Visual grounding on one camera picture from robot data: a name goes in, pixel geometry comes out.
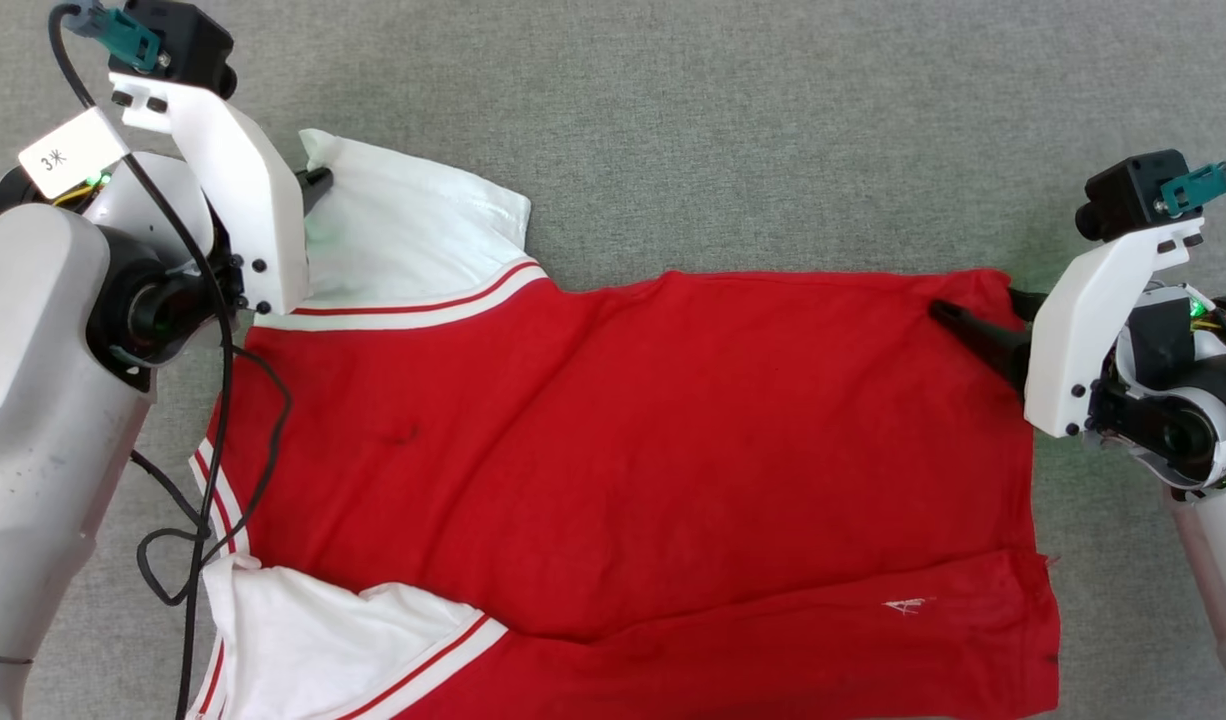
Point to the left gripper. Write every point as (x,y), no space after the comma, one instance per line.
(158,215)

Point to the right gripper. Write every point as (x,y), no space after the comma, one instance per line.
(1163,340)

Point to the red and white jersey shirt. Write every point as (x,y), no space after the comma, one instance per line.
(623,450)

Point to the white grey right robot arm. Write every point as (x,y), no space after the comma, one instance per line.
(1218,560)

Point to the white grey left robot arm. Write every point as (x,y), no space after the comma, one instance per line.
(33,400)

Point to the grey fabric sofa seat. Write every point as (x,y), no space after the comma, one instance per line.
(673,120)

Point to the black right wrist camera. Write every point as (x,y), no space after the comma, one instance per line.
(1123,195)

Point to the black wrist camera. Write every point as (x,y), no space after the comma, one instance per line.
(1123,195)
(188,40)

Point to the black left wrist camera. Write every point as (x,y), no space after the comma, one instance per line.
(188,40)

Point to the teal right camera plug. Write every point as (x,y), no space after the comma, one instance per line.
(1198,185)

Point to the teal camera plug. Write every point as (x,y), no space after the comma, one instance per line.
(128,38)
(1198,185)

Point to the teal left camera plug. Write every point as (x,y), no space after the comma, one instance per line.
(128,38)

